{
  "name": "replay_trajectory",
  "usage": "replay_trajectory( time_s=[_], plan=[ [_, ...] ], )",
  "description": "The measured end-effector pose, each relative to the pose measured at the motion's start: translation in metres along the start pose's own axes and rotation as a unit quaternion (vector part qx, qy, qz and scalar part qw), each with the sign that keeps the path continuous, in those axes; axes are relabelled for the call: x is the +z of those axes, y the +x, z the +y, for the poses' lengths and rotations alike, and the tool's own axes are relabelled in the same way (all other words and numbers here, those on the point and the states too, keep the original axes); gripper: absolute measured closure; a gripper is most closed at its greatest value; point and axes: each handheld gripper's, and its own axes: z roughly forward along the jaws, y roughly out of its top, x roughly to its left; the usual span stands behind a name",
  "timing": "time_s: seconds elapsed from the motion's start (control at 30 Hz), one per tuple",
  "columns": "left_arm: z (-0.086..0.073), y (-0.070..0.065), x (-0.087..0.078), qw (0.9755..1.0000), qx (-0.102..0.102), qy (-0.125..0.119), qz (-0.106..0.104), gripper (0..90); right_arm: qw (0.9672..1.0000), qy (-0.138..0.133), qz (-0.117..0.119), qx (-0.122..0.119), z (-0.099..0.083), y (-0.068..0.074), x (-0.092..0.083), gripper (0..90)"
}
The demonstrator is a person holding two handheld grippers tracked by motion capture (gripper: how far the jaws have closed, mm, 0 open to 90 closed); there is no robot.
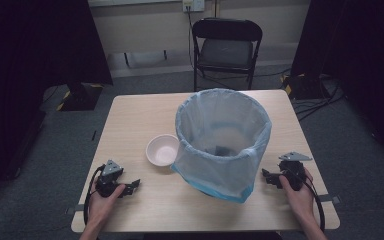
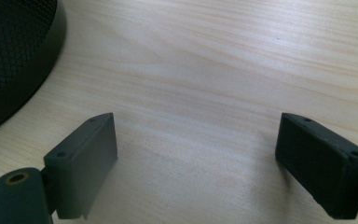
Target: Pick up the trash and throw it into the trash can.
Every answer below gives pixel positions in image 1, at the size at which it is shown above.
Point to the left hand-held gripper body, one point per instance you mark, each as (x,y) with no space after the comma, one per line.
(110,170)

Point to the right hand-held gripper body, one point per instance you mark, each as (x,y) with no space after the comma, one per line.
(293,171)

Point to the person's right hand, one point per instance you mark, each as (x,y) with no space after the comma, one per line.
(299,200)

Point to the person's left hand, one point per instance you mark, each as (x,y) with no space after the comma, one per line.
(100,206)

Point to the white bowl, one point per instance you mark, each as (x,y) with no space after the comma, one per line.
(162,150)

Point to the trash bin with blue bag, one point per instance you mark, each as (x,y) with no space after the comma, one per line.
(223,140)

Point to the black stand base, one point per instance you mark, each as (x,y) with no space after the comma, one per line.
(80,98)
(305,87)

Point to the black folding chair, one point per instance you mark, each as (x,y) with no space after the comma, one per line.
(226,50)

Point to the black curtain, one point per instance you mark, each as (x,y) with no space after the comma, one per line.
(30,66)
(360,50)

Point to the white wall socket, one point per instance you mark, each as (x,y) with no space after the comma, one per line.
(194,4)

